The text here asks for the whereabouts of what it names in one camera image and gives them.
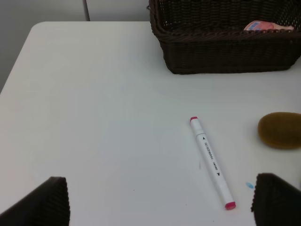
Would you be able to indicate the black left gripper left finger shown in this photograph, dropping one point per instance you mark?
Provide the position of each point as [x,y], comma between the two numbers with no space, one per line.
[47,205]

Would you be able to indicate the white marker with red caps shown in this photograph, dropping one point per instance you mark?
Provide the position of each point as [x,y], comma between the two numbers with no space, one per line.
[212,165]

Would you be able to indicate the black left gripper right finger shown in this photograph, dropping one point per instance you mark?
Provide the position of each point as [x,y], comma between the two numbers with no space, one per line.
[275,202]

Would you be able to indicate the brown kiwi fruit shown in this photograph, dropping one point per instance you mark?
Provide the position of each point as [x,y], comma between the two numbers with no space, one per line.
[280,130]

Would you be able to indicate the dark brown wicker basket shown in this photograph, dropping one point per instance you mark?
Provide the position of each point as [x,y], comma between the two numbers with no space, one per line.
[208,36]

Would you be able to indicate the pink dish soap bottle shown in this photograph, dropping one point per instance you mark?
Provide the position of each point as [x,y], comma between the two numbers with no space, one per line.
[263,25]

